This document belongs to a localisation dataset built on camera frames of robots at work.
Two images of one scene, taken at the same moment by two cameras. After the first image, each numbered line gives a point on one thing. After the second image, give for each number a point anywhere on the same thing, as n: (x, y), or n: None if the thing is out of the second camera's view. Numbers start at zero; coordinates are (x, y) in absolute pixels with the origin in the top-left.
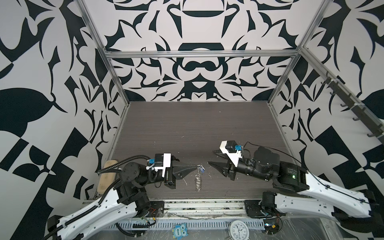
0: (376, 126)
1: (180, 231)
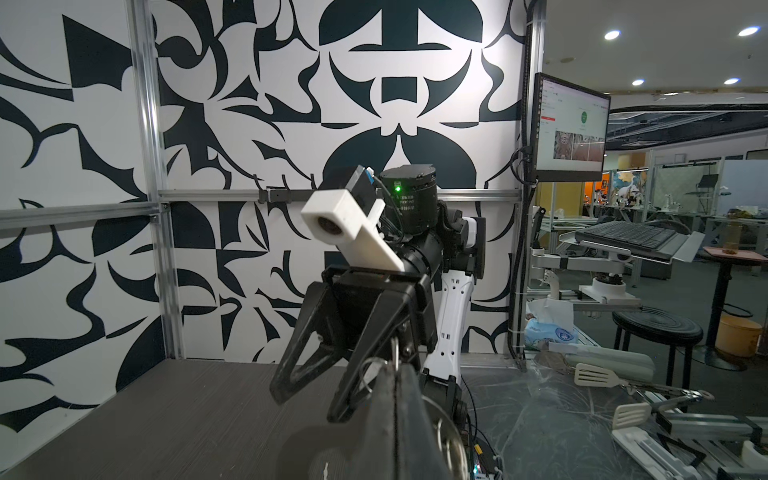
0: (274, 195)
1: None
